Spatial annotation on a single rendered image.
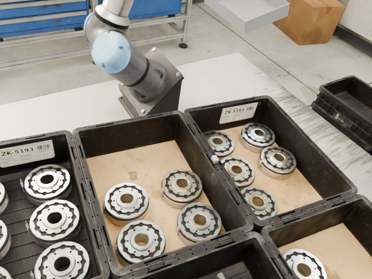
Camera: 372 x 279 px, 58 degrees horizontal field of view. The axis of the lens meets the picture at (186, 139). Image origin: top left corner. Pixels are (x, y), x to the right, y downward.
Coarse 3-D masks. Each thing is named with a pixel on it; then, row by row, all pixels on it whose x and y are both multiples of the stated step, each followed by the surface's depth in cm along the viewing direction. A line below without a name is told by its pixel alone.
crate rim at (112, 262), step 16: (176, 112) 92; (80, 128) 83; (96, 128) 84; (192, 128) 88; (80, 144) 79; (80, 160) 76; (208, 160) 81; (96, 208) 67; (240, 208) 72; (208, 240) 65; (224, 240) 66; (112, 256) 60; (160, 256) 62; (176, 256) 62; (112, 272) 58; (128, 272) 59
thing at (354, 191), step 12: (264, 96) 103; (192, 108) 94; (204, 108) 95; (276, 108) 100; (192, 120) 91; (288, 120) 96; (300, 132) 93; (204, 144) 85; (312, 144) 90; (324, 156) 87; (336, 168) 85; (228, 180) 77; (348, 180) 82; (240, 192) 75; (348, 192) 79; (312, 204) 75; (324, 204) 75; (252, 216) 71; (276, 216) 71; (288, 216) 72
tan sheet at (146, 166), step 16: (160, 144) 97; (176, 144) 97; (96, 160) 89; (112, 160) 90; (128, 160) 91; (144, 160) 92; (160, 160) 92; (176, 160) 93; (96, 176) 85; (112, 176) 86; (128, 176) 87; (144, 176) 87; (160, 176) 88; (96, 192) 82; (160, 192) 84; (160, 208) 81; (176, 208) 82; (112, 224) 76; (160, 224) 78; (112, 240) 73; (176, 240) 75
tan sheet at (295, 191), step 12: (228, 132) 104; (240, 132) 105; (240, 144) 101; (276, 144) 103; (240, 156) 97; (252, 156) 98; (264, 180) 92; (276, 180) 92; (288, 180) 93; (300, 180) 93; (276, 192) 89; (288, 192) 90; (300, 192) 90; (312, 192) 91; (288, 204) 87; (300, 204) 87
